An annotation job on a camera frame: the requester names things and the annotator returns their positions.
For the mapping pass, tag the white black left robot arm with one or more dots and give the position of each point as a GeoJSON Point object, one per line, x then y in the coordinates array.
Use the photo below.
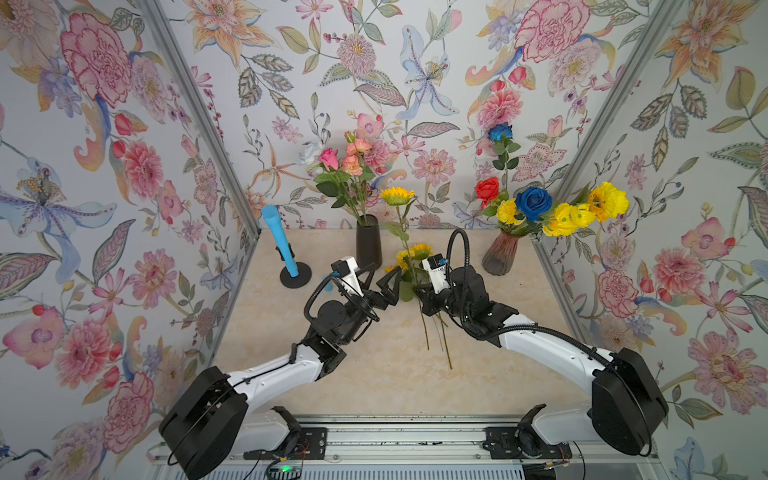
{"type": "Point", "coordinates": [206, 424]}

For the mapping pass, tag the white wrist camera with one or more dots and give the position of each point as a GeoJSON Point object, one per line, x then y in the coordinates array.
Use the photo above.
{"type": "Point", "coordinates": [346, 270]}
{"type": "Point", "coordinates": [435, 266]}

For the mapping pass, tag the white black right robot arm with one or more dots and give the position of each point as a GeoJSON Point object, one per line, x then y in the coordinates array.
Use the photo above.
{"type": "Point", "coordinates": [625, 405]}

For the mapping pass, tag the large blue rose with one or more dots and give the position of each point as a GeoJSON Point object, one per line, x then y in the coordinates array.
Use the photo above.
{"type": "Point", "coordinates": [534, 202]}

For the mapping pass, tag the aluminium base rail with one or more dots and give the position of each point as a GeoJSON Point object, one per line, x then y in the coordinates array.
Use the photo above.
{"type": "Point", "coordinates": [431, 447]}

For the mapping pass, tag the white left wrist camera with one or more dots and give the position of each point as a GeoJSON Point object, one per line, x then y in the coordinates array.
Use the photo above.
{"type": "Point", "coordinates": [346, 270]}

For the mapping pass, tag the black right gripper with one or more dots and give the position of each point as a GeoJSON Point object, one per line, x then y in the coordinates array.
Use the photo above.
{"type": "Point", "coordinates": [429, 298]}

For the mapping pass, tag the brown glass vase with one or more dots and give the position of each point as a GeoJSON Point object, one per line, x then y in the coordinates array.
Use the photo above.
{"type": "Point", "coordinates": [499, 258]}

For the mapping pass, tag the pink rose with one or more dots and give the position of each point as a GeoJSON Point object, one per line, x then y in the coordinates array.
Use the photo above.
{"type": "Point", "coordinates": [329, 159]}

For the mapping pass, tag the large yellow sunflower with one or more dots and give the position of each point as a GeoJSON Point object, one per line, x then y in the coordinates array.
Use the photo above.
{"type": "Point", "coordinates": [421, 251]}

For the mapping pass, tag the black cylindrical vase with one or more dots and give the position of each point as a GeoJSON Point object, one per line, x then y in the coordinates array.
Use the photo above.
{"type": "Point", "coordinates": [368, 242]}

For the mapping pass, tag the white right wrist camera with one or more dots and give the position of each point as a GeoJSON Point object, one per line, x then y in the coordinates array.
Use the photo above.
{"type": "Point", "coordinates": [435, 266]}

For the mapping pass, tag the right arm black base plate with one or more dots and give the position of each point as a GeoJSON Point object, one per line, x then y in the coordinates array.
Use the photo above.
{"type": "Point", "coordinates": [522, 443]}

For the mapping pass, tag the peach pink flowers cluster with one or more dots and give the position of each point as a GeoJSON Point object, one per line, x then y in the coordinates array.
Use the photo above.
{"type": "Point", "coordinates": [353, 163]}

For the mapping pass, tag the small yellow flower left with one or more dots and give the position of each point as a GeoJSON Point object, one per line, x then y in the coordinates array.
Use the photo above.
{"type": "Point", "coordinates": [508, 213]}

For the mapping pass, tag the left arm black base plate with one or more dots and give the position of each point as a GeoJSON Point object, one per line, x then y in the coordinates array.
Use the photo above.
{"type": "Point", "coordinates": [308, 443]}

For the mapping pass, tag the small tall blue rose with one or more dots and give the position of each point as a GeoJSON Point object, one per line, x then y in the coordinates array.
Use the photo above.
{"type": "Point", "coordinates": [500, 132]}

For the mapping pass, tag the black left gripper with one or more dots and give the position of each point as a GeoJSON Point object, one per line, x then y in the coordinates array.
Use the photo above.
{"type": "Point", "coordinates": [372, 288]}

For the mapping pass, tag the red rose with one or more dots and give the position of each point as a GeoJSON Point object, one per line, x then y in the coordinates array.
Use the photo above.
{"type": "Point", "coordinates": [487, 191]}

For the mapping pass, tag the blue toy microphone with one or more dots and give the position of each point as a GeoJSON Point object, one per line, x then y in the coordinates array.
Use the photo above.
{"type": "Point", "coordinates": [271, 216]}

